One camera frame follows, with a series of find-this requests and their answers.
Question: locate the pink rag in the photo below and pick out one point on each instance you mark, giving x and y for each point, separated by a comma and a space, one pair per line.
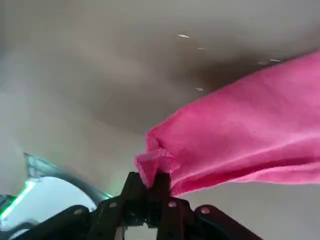
237, 137

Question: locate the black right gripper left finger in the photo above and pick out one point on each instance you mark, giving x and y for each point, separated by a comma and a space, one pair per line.
107, 215

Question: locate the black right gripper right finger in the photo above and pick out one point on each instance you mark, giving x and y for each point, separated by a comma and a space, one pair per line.
175, 220

